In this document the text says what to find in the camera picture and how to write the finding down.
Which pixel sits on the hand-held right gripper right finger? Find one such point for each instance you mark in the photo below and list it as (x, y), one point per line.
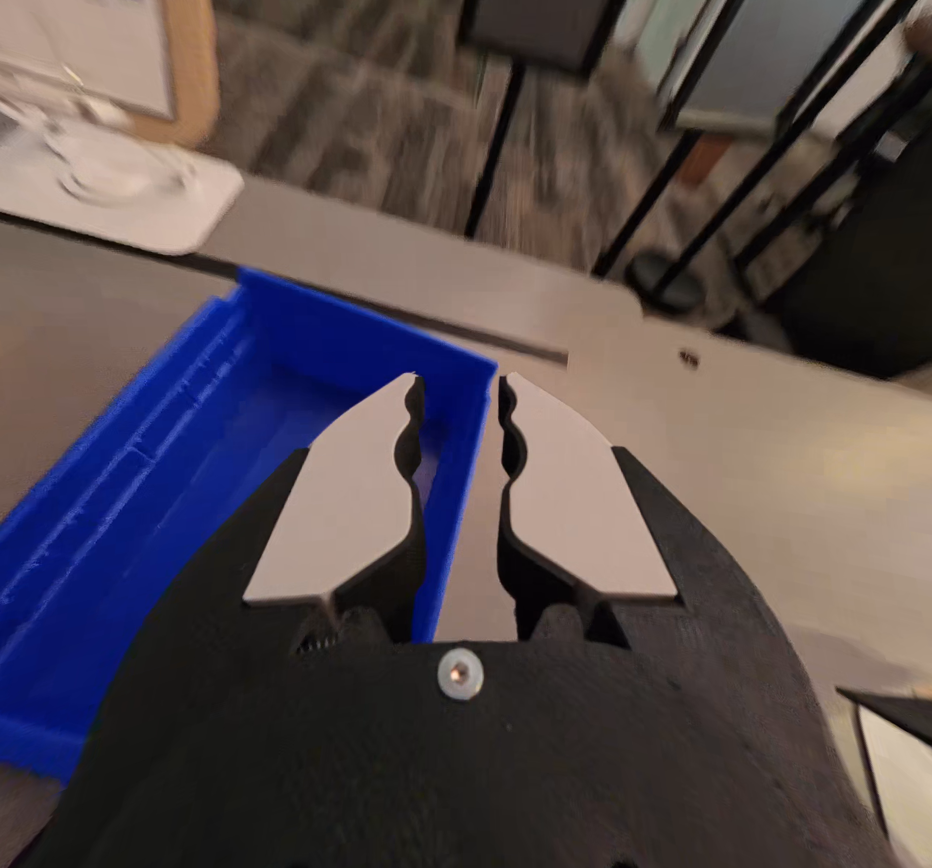
(582, 519)

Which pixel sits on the black round-base pole stand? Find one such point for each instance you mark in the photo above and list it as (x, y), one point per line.
(666, 286)

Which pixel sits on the black framed sign stand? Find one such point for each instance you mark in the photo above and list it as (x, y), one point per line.
(553, 2)

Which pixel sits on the black framed glass panel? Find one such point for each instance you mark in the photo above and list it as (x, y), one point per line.
(786, 24)

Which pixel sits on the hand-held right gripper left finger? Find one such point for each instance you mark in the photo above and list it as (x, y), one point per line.
(342, 519)

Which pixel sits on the white board stand base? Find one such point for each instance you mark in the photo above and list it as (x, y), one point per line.
(145, 213)

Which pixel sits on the blue plastic box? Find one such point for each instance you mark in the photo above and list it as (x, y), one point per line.
(218, 446)

